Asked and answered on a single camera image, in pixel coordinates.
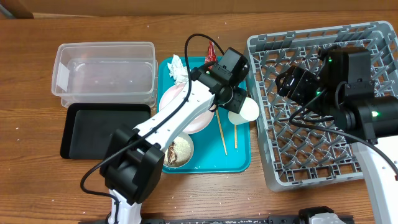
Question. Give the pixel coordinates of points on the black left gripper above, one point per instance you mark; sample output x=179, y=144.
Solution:
x=236, y=105

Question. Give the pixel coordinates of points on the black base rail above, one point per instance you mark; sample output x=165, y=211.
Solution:
x=313, y=215

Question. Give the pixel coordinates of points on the wooden chopstick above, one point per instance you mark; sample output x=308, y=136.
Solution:
x=235, y=137
x=221, y=132

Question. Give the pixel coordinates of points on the red snack wrapper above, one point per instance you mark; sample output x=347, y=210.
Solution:
x=211, y=53

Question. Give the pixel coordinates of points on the white tissue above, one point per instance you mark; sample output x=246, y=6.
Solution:
x=177, y=71

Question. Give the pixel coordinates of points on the rice and food waste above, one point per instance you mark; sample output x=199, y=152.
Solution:
x=175, y=152

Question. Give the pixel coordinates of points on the clear plastic bin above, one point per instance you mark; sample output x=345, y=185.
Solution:
x=105, y=72

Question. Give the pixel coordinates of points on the teal plastic tray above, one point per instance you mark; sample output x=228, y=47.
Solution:
x=209, y=156

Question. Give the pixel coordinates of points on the black plastic tray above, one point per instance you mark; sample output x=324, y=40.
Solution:
x=89, y=126

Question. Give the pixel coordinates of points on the grey plastic dish rack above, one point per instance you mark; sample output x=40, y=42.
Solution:
x=293, y=157

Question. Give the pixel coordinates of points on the pink plate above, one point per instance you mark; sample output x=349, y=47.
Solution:
x=199, y=123

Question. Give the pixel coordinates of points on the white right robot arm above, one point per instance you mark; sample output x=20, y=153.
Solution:
x=340, y=99

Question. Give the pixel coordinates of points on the grey bowl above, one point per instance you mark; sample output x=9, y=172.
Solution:
x=183, y=152

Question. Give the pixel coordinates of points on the white paper cup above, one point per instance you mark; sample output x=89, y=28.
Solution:
x=249, y=112

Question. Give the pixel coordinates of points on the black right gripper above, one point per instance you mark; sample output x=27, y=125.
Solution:
x=286, y=83

